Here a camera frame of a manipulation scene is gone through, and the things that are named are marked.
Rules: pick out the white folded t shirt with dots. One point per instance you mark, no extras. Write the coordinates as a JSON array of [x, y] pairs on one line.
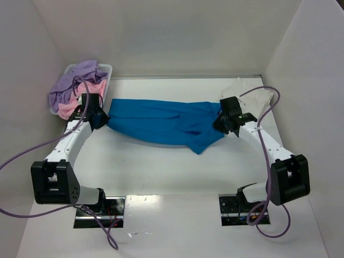
[[254, 102]]

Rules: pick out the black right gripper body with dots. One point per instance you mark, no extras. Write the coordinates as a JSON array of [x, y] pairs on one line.
[[221, 124]]

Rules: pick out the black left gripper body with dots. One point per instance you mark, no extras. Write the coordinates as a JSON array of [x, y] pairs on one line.
[[99, 120]]

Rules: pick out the lavender t shirt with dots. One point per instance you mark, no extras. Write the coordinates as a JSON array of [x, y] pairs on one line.
[[67, 83]]

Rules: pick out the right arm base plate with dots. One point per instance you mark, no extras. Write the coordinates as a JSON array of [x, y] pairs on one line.
[[233, 212]]

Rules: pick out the white plastic laundry basket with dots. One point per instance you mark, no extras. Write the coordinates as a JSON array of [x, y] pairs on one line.
[[108, 72]]

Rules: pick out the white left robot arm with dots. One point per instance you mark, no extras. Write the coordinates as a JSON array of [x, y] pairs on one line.
[[54, 180]]

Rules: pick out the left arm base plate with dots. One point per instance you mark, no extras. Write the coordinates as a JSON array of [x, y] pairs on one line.
[[112, 214]]

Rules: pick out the pink t shirt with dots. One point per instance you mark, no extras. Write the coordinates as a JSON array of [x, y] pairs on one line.
[[66, 110]]

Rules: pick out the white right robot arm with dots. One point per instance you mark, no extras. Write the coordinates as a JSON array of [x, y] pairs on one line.
[[288, 174]]

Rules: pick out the blue t shirt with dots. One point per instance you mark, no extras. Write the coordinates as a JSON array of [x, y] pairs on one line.
[[167, 123]]

